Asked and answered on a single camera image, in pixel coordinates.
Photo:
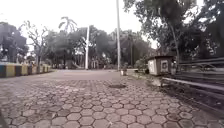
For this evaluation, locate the small grey kiosk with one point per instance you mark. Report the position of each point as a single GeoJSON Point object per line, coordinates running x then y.
{"type": "Point", "coordinates": [160, 65]}

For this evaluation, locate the colourful striped low wall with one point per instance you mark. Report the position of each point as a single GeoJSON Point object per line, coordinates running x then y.
{"type": "Point", "coordinates": [20, 69]}

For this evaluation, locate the hexagonal paver path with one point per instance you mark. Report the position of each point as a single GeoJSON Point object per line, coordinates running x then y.
{"type": "Point", "coordinates": [83, 103]}

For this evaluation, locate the metal railing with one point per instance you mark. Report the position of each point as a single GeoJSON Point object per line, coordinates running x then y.
{"type": "Point", "coordinates": [200, 71]}

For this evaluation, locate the tall grey pole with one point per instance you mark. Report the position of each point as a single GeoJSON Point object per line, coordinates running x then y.
{"type": "Point", "coordinates": [118, 33]}

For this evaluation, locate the row of trees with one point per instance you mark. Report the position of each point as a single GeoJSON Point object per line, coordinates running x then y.
{"type": "Point", "coordinates": [66, 46]}
{"type": "Point", "coordinates": [180, 23]}

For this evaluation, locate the dark dirt strip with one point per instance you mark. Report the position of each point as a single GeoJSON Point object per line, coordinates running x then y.
{"type": "Point", "coordinates": [186, 96]}

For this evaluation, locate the white pole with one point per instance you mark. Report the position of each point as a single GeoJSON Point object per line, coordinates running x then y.
{"type": "Point", "coordinates": [87, 50]}

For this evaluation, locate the manhole cover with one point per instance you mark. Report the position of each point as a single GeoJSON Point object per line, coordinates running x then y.
{"type": "Point", "coordinates": [117, 86]}

